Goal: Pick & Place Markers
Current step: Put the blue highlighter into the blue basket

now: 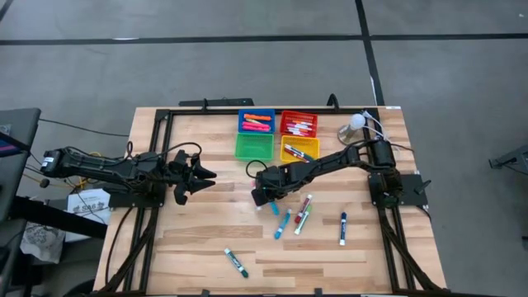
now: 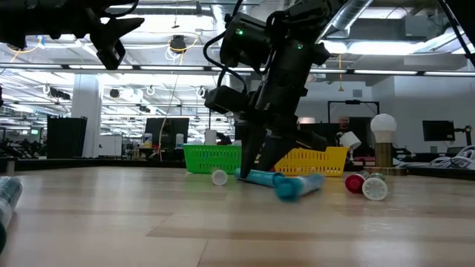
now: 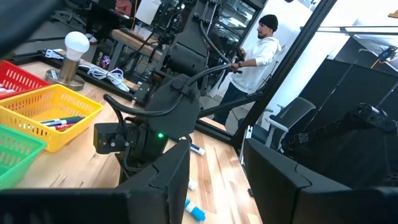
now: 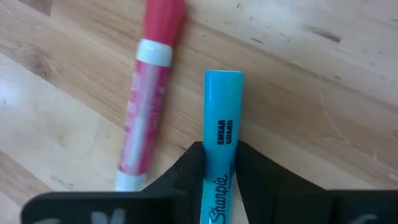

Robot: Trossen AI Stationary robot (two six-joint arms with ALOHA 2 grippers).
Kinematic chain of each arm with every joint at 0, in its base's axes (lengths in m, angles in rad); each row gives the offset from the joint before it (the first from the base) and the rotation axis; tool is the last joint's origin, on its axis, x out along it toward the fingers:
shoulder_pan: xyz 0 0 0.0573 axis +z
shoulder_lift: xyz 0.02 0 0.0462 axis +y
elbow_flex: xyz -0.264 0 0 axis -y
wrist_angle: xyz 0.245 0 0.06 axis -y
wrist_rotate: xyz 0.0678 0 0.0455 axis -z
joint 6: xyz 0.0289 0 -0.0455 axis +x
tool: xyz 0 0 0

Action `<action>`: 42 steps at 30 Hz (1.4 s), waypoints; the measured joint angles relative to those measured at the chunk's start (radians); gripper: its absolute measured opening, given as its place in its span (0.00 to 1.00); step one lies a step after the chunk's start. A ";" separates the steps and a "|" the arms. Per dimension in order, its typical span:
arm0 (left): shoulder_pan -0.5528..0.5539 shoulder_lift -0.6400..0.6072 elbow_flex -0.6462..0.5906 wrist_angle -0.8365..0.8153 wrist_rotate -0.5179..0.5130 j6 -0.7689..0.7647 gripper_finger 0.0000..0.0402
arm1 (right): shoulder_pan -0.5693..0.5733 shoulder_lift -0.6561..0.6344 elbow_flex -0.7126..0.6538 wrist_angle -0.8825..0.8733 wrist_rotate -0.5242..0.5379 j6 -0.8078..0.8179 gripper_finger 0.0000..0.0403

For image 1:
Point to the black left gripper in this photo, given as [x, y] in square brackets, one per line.
[181, 175]

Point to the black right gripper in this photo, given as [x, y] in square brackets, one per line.
[293, 175]

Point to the light blue highlighter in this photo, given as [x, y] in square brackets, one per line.
[274, 208]

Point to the light blue Expo marker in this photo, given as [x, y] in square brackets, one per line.
[282, 224]

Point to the maroon Expo marker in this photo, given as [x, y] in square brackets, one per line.
[304, 206]

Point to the light green Expo marker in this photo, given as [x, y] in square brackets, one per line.
[300, 227]

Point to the thin red Expo marker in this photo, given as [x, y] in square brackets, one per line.
[292, 153]

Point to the thin green marker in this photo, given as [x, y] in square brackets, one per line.
[307, 157]

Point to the pink highlighter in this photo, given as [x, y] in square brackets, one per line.
[255, 125]
[256, 129]

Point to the short thin purple marker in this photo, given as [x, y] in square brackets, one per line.
[297, 131]

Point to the thin pink white marker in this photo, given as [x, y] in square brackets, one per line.
[295, 125]
[301, 128]

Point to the yellow highlighter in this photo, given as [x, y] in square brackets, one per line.
[252, 121]

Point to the orange highlighter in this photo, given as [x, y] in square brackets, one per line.
[257, 117]

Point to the dark blue Expo marker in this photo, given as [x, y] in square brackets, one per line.
[343, 229]

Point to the thin orange white marker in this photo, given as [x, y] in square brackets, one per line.
[305, 123]

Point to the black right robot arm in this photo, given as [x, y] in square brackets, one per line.
[350, 158]

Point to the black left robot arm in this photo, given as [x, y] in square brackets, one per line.
[95, 167]

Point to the green plastic basket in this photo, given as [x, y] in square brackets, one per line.
[254, 147]

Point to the yellow plastic basket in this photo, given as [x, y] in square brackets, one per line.
[288, 140]

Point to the black bar device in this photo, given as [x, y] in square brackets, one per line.
[214, 102]

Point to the red plastic basket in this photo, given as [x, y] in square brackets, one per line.
[284, 115]

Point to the blue plastic basket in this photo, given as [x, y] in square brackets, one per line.
[272, 112]

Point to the white printed paper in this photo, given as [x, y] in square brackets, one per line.
[88, 202]

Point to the white bulb brass lamp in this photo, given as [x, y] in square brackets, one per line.
[356, 121]

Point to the black support beam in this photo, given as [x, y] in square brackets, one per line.
[53, 216]

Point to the patterned white cloth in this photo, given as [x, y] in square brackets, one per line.
[41, 243]

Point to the grey equipment stand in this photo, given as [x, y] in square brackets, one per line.
[515, 156]

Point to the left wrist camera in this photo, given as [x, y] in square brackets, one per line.
[180, 158]

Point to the black metal table frame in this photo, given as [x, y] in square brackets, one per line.
[185, 111]

